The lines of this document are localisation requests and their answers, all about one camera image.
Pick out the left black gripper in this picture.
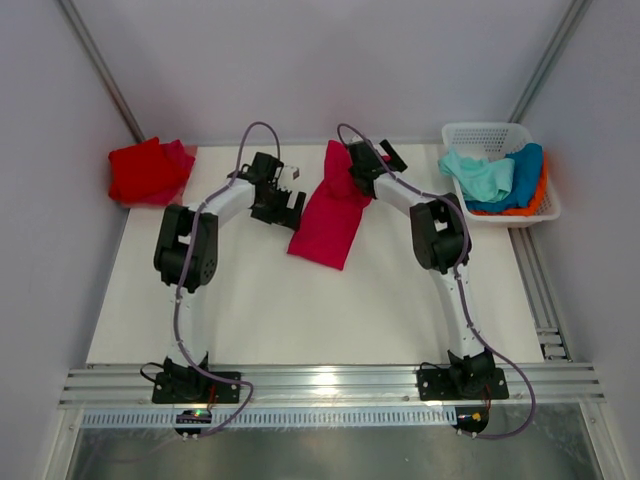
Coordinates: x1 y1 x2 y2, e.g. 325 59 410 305
253 184 306 232

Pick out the magenta t shirt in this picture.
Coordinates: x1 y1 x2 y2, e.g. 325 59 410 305
287 140 372 271

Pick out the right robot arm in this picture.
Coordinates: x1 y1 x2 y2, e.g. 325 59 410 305
347 140 484 399

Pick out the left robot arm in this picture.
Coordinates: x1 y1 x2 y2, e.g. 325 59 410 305
152 152 306 404

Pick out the mint green t shirt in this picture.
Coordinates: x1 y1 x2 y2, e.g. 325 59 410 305
438 148 515 203

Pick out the white plastic basket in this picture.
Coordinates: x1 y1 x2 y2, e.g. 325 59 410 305
439 122 561 228

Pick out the red folded t shirt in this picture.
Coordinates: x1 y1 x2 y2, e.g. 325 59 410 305
108 137 188 205

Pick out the blue t shirt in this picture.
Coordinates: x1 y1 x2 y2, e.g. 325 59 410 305
464 143 545 216

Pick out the orange t shirt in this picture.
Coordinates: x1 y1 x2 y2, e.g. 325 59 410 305
472 152 550 219

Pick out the left controller board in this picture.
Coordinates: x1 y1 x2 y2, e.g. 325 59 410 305
174 409 212 437

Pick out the controller board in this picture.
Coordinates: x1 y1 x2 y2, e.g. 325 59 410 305
174 409 212 437
453 406 490 436

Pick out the right controller board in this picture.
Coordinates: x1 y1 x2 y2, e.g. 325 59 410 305
453 406 490 436

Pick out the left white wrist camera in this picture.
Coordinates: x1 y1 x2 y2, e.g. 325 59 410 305
277 165 300 192

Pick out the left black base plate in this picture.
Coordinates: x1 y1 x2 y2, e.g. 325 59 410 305
152 371 240 404

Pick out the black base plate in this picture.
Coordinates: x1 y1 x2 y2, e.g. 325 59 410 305
152 371 240 404
416 362 510 401

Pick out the slotted grey cable duct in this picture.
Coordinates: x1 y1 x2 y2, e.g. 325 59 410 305
80 405 455 429

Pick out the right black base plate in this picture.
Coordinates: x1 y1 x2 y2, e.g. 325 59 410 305
416 362 510 401

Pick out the aluminium mounting rail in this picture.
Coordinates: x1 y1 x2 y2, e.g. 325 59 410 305
58 362 605 408

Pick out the left corner frame post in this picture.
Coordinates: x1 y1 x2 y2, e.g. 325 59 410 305
54 0 146 143

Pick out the corner frame post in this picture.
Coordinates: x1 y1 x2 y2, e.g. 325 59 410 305
509 0 593 123
54 0 146 143

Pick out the right corner frame post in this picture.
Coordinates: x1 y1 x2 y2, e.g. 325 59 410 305
509 0 593 123

